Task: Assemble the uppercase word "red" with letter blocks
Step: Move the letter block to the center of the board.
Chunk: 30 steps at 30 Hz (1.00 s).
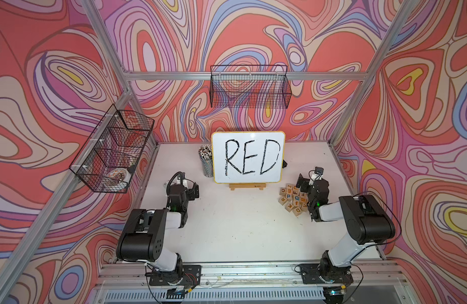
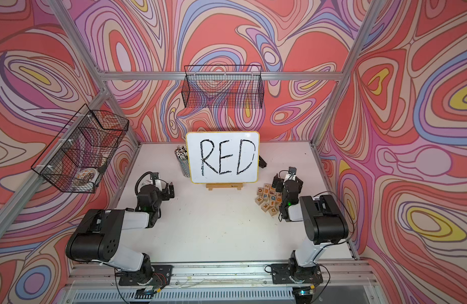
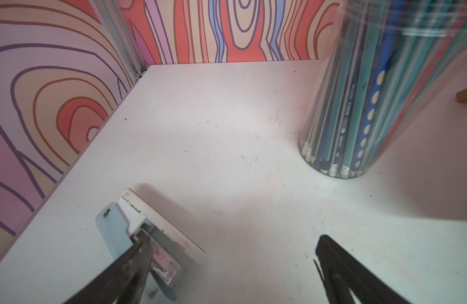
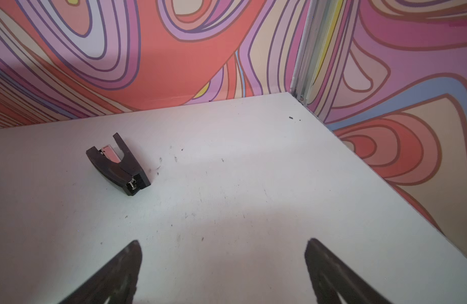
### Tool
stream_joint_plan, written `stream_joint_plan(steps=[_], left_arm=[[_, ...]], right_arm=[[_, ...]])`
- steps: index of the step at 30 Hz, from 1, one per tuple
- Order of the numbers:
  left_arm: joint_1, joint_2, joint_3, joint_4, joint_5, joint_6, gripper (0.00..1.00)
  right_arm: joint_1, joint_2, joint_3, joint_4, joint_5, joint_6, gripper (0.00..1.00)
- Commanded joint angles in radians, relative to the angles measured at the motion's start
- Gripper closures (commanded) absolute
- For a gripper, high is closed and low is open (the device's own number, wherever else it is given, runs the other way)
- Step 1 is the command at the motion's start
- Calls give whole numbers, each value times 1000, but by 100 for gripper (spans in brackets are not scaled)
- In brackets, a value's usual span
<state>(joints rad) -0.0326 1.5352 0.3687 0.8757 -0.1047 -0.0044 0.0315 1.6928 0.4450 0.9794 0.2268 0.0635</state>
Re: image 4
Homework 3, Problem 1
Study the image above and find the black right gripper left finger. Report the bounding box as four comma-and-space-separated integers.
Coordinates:
61, 240, 142, 303

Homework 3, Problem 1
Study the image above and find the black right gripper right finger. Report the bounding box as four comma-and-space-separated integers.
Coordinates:
304, 238, 390, 304

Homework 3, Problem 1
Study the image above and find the black stapler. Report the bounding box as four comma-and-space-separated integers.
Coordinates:
86, 133, 151, 196

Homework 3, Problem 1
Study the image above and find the aluminium corner frame post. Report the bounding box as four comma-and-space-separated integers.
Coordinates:
290, 0, 346, 106

